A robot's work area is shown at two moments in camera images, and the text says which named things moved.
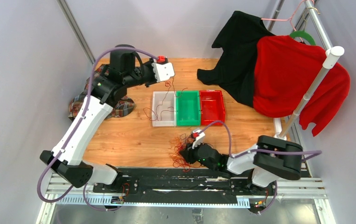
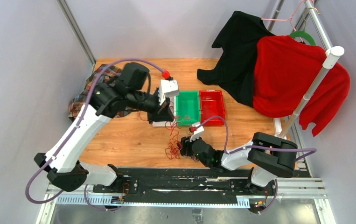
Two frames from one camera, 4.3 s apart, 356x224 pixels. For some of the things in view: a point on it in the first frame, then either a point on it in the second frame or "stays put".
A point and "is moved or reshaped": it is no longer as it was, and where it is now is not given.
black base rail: [180, 182] stays put
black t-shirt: [238, 38] stays put
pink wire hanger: [289, 18] stays put
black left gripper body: [145, 74] to [150, 103]
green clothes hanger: [302, 33] stays put
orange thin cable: [178, 159] to [174, 146]
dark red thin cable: [150, 114] is moved or reshaped
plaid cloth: [123, 107] stays put
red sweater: [284, 69] stays put
